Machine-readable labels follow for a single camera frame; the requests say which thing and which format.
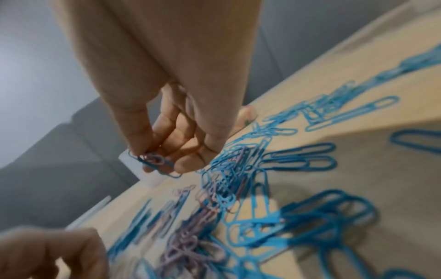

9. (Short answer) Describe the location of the person's left hand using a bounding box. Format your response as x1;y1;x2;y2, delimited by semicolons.
0;226;109;279

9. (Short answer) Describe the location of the person's right hand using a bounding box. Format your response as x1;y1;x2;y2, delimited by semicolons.
51;0;263;174

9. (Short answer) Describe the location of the single pink paper clip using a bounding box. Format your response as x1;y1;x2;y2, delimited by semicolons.
142;152;166;165

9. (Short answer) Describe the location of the single blue paper clip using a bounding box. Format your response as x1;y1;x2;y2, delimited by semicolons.
128;149;183;179

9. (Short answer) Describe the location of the clear divided plastic container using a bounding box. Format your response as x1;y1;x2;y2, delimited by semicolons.
118;151;166;189

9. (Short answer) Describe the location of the pile of blue pink paperclips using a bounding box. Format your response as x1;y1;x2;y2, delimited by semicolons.
107;48;441;279

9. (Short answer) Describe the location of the pink floral container lid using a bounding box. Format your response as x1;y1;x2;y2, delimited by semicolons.
237;105;259;129

